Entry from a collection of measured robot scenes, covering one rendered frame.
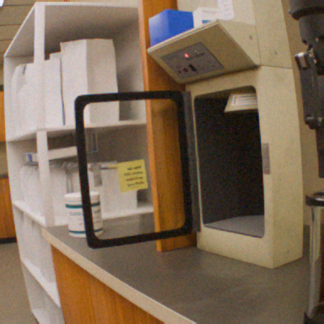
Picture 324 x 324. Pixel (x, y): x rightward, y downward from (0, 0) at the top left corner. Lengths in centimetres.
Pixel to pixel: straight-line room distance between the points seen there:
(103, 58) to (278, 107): 145
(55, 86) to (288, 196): 146
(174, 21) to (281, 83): 32
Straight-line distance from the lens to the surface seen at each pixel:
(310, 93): 55
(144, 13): 124
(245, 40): 92
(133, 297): 93
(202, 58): 101
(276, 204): 95
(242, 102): 103
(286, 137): 97
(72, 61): 210
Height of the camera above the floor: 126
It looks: 3 degrees down
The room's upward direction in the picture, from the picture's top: 4 degrees counter-clockwise
